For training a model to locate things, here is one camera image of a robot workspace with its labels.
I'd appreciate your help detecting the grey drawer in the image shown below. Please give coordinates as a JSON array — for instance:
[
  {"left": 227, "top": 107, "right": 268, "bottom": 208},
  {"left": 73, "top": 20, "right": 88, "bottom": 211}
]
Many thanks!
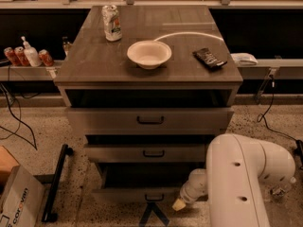
[
  {"left": 66, "top": 107, "right": 234, "bottom": 136},
  {"left": 84, "top": 144, "right": 206, "bottom": 163},
  {"left": 93, "top": 163, "right": 205, "bottom": 203}
]

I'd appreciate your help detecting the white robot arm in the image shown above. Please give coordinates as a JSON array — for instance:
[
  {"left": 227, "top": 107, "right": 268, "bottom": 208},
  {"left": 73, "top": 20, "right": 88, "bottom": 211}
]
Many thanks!
[{"left": 172, "top": 133, "right": 295, "bottom": 227}]

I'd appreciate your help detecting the grey drawer cabinet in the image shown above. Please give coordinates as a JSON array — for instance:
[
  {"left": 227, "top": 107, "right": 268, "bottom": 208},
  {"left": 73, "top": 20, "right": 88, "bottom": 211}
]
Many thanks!
[{"left": 53, "top": 5, "right": 244, "bottom": 191}]

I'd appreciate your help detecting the clear plastic bottle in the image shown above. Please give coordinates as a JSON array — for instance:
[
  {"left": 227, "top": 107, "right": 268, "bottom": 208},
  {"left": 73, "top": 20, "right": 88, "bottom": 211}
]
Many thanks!
[{"left": 270, "top": 177, "right": 296, "bottom": 199}]

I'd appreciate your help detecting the black metal bar stand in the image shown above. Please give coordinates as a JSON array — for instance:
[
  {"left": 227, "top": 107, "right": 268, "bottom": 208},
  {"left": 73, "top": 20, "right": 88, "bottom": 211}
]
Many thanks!
[{"left": 42, "top": 144, "right": 74, "bottom": 222}]

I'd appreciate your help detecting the black object right edge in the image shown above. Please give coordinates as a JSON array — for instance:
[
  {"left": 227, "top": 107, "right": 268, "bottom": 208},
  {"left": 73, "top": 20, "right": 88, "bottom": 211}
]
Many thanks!
[{"left": 294, "top": 140, "right": 303, "bottom": 169}]

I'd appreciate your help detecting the black snack bag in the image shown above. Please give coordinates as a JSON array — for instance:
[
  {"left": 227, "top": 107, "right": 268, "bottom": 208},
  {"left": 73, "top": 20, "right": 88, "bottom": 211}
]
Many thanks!
[{"left": 192, "top": 48, "right": 226, "bottom": 70}]

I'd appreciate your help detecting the white bowl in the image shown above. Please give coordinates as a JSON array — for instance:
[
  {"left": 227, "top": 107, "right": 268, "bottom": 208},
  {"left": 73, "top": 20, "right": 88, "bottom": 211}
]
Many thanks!
[{"left": 127, "top": 41, "right": 172, "bottom": 70}]

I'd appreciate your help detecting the cardboard box with print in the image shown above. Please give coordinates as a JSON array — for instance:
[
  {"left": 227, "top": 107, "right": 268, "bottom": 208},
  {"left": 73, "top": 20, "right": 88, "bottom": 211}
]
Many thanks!
[{"left": 0, "top": 146, "right": 45, "bottom": 227}]

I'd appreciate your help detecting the white folded cloth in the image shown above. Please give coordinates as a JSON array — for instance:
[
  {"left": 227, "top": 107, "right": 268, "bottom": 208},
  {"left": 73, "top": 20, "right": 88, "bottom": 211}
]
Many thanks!
[{"left": 231, "top": 53, "right": 258, "bottom": 66}]

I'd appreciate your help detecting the white green drink can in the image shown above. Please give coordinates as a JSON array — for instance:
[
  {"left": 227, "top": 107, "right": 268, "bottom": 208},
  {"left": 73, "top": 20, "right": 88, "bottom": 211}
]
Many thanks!
[{"left": 101, "top": 5, "right": 122, "bottom": 42}]

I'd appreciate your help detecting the small glass bottle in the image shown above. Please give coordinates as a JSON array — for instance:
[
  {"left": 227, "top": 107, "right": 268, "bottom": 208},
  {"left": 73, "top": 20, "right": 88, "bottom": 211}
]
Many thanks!
[{"left": 62, "top": 37, "right": 71, "bottom": 55}]

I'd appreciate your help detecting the red can right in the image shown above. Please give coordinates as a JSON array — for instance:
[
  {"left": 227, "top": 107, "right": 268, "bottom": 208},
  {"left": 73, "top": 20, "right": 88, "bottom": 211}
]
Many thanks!
[{"left": 39, "top": 49, "right": 54, "bottom": 66}]

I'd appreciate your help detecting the white pump bottle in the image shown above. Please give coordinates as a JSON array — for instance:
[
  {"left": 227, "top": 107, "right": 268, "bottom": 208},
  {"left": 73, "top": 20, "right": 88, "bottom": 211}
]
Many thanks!
[{"left": 21, "top": 36, "right": 42, "bottom": 67}]

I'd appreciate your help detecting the red can middle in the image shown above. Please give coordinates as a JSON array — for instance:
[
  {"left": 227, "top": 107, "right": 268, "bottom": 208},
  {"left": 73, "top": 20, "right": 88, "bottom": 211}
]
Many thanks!
[{"left": 14, "top": 46, "right": 29, "bottom": 66}]

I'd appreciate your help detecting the black floor cable right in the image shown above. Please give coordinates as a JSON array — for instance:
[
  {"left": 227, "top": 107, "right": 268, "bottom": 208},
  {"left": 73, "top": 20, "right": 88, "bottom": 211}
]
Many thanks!
[{"left": 255, "top": 74, "right": 297, "bottom": 142}]

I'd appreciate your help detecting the black floor cable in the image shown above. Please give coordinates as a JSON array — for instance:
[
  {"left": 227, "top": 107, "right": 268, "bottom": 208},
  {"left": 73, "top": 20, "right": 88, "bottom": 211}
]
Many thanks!
[
  {"left": 0, "top": 82, "right": 38, "bottom": 151},
  {"left": 255, "top": 74, "right": 297, "bottom": 142}
]

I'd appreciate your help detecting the black floor cable left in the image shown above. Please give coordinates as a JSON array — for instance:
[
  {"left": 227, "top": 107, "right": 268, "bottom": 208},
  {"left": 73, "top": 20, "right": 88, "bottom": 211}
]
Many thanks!
[{"left": 0, "top": 82, "right": 38, "bottom": 151}]

